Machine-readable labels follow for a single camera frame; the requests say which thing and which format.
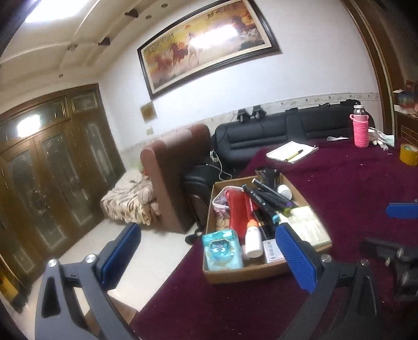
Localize black packet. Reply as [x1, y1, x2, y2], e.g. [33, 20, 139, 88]
[255, 166, 281, 190]

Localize white charging cable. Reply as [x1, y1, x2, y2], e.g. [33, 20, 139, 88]
[208, 148, 233, 182]

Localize pink clear pencil case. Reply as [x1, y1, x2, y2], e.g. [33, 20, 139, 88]
[212, 186, 241, 217]

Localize black slippers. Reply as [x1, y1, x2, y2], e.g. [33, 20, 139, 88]
[185, 228, 203, 245]

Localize cardboard box tray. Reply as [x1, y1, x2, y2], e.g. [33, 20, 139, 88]
[203, 175, 332, 284]

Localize red shiny pouch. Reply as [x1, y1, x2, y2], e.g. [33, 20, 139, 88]
[226, 189, 259, 244]

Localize white round jar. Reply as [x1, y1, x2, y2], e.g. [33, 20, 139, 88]
[276, 184, 293, 200]

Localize teal tissue pack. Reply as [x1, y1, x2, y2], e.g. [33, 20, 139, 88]
[202, 229, 244, 271]

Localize brown fabric armchair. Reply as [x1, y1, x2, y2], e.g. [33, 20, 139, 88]
[140, 124, 210, 234]

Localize white notebook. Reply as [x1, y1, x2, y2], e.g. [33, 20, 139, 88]
[266, 141, 319, 164]

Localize large black marker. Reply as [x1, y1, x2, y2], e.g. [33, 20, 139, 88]
[253, 209, 276, 240]

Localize white medicine box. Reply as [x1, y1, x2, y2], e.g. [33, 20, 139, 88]
[263, 205, 332, 263]

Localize framed horse painting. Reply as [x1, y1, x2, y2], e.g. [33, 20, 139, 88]
[137, 1, 281, 99]

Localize dark red table cloth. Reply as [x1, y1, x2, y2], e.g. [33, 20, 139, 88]
[131, 140, 417, 339]

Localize white gloves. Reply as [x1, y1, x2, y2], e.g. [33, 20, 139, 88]
[368, 127, 395, 151]

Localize yellow pen on notebook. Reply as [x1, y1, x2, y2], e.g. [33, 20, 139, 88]
[285, 149, 304, 162]

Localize yellow tape roll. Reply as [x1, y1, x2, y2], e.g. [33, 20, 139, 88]
[400, 143, 418, 166]

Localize orange capped white bottle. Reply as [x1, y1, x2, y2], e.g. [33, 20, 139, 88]
[245, 219, 264, 259]

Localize black clamps on sofa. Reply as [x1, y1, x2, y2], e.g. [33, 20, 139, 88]
[237, 105, 266, 123]

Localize small wall plaque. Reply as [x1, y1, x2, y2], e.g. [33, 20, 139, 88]
[140, 101, 157, 123]

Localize black leather sofa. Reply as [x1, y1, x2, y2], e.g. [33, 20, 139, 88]
[181, 99, 361, 202]

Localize patterned blanket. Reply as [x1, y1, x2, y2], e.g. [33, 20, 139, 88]
[101, 169, 160, 226]

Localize yellow capped black marker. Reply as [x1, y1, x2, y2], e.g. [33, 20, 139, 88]
[257, 191, 291, 216]

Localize pink knitted sleeve bottle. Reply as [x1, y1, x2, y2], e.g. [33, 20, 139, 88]
[349, 104, 369, 148]

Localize wooden shelf with clutter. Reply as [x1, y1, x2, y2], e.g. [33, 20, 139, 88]
[342, 0, 417, 145]

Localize purple capped black marker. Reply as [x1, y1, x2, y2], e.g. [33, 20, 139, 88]
[252, 178, 298, 208]

